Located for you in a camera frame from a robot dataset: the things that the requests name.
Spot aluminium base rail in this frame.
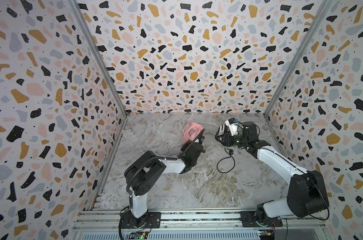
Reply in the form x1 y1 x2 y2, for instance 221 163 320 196
70 208 332 240

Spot right corner aluminium post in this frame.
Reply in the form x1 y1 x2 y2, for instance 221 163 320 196
263 0 333 119

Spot corner aluminium post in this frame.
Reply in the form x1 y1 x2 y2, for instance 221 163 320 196
263 0 333 119
67 0 127 119

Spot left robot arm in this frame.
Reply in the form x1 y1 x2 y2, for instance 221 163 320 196
124 129 205 225

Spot white black headphones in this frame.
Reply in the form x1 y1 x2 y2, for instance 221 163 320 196
215 124 231 143

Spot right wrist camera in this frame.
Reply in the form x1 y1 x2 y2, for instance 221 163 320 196
225 118 243 136

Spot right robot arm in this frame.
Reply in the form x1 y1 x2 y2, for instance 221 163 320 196
215 118 329 227

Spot pink headphones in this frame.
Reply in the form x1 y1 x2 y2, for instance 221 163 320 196
182 122 203 143

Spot left corner aluminium post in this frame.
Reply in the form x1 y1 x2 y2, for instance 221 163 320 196
67 0 127 119

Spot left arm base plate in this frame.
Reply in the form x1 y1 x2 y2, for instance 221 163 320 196
119 211 161 229

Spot black corrugated cable conduit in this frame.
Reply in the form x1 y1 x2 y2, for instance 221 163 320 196
125 155 167 196

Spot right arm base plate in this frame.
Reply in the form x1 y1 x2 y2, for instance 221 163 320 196
240 210 283 228

